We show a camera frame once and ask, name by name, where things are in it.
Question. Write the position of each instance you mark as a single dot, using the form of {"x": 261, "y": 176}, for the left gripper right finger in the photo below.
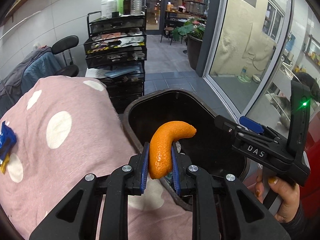
{"x": 183, "y": 184}

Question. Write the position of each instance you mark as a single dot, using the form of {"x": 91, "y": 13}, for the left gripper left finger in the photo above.
{"x": 139, "y": 164}

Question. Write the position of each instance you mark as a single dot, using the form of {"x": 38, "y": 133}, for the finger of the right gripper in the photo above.
{"x": 251, "y": 125}

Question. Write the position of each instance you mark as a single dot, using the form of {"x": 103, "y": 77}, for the orange peel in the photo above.
{"x": 160, "y": 161}

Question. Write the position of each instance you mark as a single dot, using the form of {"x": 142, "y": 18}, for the blue plastic wrapper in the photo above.
{"x": 8, "y": 141}

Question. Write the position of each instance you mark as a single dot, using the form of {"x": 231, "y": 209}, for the yellow foam fruit net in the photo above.
{"x": 4, "y": 164}

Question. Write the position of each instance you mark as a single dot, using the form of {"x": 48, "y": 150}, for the brown trash bin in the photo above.
{"x": 178, "y": 116}

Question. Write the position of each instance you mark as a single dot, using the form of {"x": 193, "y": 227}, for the right hand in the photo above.
{"x": 290, "y": 196}

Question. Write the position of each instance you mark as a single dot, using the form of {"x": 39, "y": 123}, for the pink polka dot blanket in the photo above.
{"x": 66, "y": 128}

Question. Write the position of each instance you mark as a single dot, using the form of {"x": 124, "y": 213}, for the black round stool chair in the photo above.
{"x": 63, "y": 47}

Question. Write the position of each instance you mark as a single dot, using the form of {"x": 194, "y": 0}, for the black mesh cart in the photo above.
{"x": 116, "y": 51}

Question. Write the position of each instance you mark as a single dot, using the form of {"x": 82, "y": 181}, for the potted green plant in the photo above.
{"x": 194, "y": 27}

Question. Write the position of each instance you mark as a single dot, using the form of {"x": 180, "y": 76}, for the clear water bottle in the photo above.
{"x": 136, "y": 7}

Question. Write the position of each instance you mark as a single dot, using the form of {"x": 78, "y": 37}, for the white pump bottle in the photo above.
{"x": 108, "y": 7}

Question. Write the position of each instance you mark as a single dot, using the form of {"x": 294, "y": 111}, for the glass entrance door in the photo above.
{"x": 155, "y": 10}

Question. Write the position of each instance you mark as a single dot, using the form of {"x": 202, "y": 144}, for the green lotion bottle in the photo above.
{"x": 120, "y": 4}

